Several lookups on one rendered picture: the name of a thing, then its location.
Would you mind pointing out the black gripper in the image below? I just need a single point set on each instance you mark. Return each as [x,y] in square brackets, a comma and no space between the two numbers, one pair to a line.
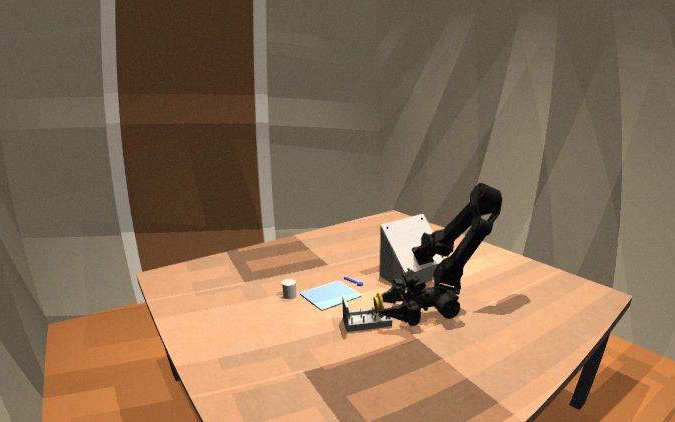
[410,308]

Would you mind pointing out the grey cylinder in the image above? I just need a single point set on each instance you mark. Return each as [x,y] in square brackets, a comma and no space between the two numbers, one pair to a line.
[289,288]

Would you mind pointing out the yellow plate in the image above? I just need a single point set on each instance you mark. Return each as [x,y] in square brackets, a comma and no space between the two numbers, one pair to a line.
[378,304]

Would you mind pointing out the light blue flat mat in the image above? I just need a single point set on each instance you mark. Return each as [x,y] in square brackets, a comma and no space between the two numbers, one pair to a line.
[330,295]

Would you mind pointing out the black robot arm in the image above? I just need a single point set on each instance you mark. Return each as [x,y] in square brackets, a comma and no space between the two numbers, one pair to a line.
[483,200]

